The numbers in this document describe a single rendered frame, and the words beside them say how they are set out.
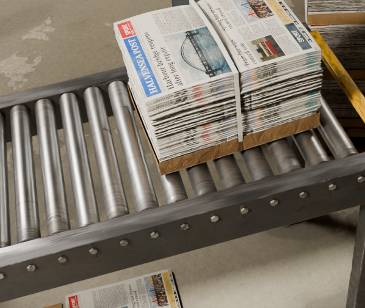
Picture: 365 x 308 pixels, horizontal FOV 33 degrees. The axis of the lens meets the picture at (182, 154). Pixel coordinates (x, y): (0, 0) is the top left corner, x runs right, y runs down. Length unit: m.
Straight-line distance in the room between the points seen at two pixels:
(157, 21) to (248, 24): 0.20
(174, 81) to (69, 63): 1.92
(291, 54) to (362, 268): 0.66
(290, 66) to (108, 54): 1.92
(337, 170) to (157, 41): 0.47
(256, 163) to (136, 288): 0.91
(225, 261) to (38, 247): 0.99
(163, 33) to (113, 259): 0.49
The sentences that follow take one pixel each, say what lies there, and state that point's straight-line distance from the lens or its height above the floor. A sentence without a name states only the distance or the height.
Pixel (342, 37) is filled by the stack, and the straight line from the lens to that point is 2.10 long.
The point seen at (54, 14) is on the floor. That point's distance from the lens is 3.50.
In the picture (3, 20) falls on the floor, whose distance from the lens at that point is 3.58.
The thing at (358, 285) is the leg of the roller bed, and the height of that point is 0.32.
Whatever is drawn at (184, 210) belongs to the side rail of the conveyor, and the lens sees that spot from 1.27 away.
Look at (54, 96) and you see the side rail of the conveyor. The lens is 1.62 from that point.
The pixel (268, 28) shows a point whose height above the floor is 1.03.
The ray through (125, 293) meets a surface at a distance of 2.12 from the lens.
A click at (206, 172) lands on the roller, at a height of 0.80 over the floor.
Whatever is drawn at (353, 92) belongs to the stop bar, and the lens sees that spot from 1.48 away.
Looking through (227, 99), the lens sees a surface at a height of 0.96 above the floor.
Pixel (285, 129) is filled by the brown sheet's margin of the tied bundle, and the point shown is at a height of 0.83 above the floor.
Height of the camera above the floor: 1.79
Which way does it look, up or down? 46 degrees down
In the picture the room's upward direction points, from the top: 10 degrees counter-clockwise
